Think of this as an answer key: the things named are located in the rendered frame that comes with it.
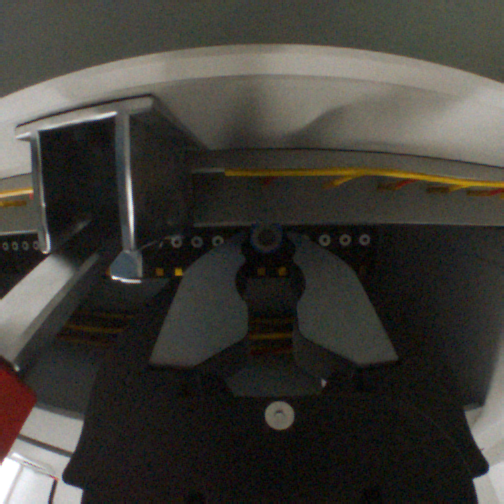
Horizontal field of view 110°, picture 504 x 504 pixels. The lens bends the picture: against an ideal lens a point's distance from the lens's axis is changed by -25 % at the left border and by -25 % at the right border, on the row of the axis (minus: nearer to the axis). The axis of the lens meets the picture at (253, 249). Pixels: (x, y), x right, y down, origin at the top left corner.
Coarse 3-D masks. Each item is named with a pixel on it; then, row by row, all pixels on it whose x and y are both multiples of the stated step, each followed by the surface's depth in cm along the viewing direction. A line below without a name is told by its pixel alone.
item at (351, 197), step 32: (0, 192) 6; (32, 192) 6; (192, 192) 8; (224, 192) 8; (256, 192) 8; (288, 192) 8; (320, 192) 8; (352, 192) 8; (384, 192) 8; (416, 192) 8; (448, 192) 7; (480, 192) 7; (0, 224) 8; (32, 224) 8; (480, 224) 8
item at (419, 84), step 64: (0, 0) 2; (64, 0) 2; (128, 0) 2; (192, 0) 2; (256, 0) 2; (320, 0) 2; (384, 0) 2; (448, 0) 2; (0, 64) 2; (64, 64) 2; (128, 64) 2; (192, 64) 2; (256, 64) 2; (320, 64) 2; (384, 64) 2; (448, 64) 2; (0, 128) 3; (192, 128) 5; (256, 128) 5; (320, 128) 5; (384, 128) 4; (448, 128) 4
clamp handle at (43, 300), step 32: (96, 224) 4; (64, 256) 3; (96, 256) 3; (128, 256) 5; (32, 288) 2; (64, 288) 3; (0, 320) 2; (32, 320) 2; (64, 320) 2; (0, 352) 2; (32, 352) 2; (0, 384) 1; (0, 416) 1; (0, 448) 1
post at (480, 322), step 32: (384, 256) 26; (416, 256) 20; (448, 256) 16; (384, 288) 26; (416, 288) 20; (448, 288) 16; (480, 288) 13; (416, 320) 20; (448, 320) 16; (480, 320) 12; (448, 352) 15; (480, 352) 12; (480, 384) 12; (480, 416) 11; (480, 448) 14
